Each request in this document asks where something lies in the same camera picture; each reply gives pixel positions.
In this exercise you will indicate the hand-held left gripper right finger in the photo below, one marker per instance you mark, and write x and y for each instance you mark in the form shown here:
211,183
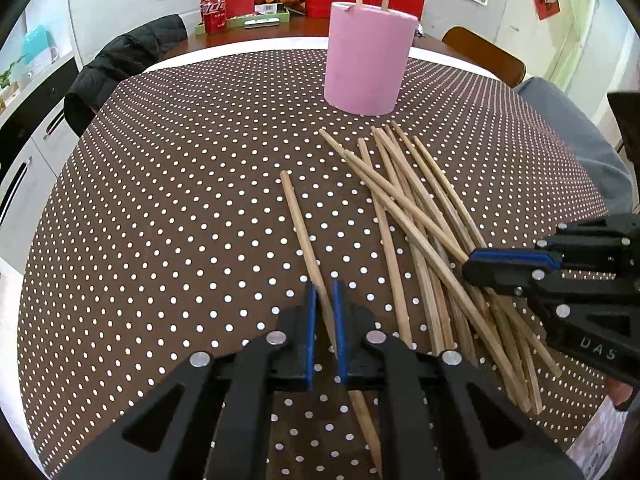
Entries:
340,332

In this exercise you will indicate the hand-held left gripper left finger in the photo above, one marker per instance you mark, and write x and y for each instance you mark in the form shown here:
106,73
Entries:
310,332

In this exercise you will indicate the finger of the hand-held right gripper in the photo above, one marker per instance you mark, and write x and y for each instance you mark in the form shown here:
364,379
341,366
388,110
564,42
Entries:
515,256
500,276

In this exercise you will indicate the pile of wooden chopsticks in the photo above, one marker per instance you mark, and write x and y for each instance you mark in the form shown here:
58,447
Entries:
405,200

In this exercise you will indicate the pink cup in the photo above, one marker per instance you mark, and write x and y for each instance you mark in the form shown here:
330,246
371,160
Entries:
367,60

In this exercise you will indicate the person's right hand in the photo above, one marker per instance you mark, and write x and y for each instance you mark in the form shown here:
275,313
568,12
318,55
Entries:
620,394

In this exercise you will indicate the grey garment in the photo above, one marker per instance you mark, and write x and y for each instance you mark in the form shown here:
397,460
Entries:
570,130

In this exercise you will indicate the dark object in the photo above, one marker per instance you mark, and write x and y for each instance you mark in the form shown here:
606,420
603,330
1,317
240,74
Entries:
625,120

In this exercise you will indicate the brown polka dot tablecloth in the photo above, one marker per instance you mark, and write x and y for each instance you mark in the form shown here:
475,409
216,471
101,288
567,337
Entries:
200,185

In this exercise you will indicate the white printed bag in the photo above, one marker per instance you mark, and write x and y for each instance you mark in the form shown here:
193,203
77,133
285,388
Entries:
600,435

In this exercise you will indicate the brown wooden chair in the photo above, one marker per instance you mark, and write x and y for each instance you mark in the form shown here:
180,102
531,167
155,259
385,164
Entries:
485,52

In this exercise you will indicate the white phone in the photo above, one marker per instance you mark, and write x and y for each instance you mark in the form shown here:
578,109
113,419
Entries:
261,21

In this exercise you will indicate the green tray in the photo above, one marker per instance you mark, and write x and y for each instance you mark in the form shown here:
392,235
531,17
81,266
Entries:
235,25

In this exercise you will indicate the white labelled box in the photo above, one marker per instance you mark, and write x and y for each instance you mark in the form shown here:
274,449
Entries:
270,8

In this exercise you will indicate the black jacket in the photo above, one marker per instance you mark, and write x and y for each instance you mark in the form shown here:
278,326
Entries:
125,60

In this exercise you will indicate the red soda carton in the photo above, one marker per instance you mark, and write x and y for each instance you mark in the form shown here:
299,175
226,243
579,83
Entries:
214,14

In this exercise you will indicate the black and white cabinet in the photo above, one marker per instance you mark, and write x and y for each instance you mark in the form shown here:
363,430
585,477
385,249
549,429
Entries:
30,125

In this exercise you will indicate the small green plant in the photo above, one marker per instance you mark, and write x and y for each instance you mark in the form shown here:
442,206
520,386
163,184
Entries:
7,77

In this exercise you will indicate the teal appliance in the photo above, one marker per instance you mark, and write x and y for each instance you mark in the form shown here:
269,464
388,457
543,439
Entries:
36,45

